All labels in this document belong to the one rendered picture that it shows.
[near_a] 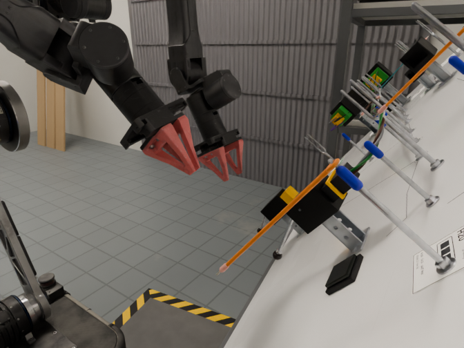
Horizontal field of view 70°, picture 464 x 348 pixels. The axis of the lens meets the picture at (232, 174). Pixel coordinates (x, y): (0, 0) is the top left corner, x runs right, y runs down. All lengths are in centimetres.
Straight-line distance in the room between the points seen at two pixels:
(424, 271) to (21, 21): 50
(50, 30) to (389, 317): 49
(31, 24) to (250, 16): 291
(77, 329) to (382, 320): 144
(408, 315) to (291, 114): 295
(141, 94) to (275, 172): 294
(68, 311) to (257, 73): 248
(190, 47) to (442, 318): 66
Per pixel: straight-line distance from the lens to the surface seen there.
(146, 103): 49
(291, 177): 331
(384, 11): 130
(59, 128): 511
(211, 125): 74
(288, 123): 319
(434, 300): 26
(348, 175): 25
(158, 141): 49
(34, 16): 52
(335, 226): 43
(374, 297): 31
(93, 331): 160
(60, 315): 173
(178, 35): 77
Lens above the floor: 132
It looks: 21 degrees down
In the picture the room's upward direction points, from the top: straight up
